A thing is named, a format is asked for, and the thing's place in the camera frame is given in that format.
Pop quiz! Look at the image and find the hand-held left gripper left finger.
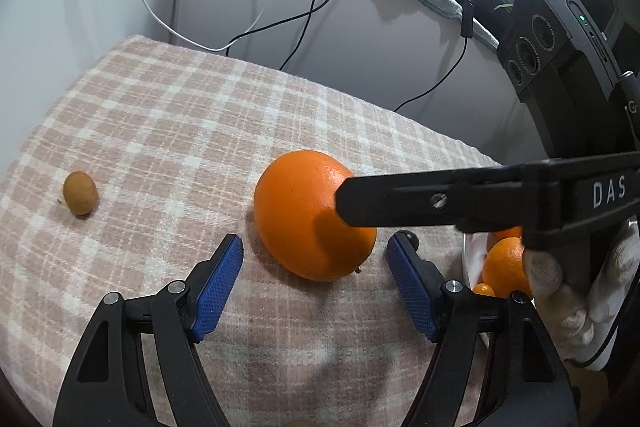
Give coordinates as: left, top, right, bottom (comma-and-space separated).
52, 234, 245, 427

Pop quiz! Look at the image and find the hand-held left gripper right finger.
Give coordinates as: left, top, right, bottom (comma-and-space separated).
386, 232, 581, 427

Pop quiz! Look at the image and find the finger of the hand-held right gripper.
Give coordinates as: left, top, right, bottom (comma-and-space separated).
334, 158, 547, 234

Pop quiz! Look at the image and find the white floral plate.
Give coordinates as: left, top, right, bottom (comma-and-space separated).
461, 232, 493, 350

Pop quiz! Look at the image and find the bumpy mandarin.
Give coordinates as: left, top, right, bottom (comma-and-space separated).
481, 237, 532, 299

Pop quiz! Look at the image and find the large orange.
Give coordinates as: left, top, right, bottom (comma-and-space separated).
253, 150, 378, 283

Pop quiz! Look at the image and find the small smooth mandarin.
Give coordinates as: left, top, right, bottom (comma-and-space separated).
486, 224, 524, 253

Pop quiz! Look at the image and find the small brown fruit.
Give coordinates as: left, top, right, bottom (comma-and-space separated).
62, 171, 98, 217

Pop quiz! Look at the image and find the person's right hand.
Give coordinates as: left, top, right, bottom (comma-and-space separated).
521, 217, 640, 360

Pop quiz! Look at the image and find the beige plaid tablecloth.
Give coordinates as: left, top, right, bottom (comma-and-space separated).
0, 34, 566, 427

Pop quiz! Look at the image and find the black ring light cable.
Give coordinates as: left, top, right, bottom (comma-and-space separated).
392, 0, 476, 114

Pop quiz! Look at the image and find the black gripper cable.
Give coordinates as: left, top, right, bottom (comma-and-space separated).
565, 302, 626, 370

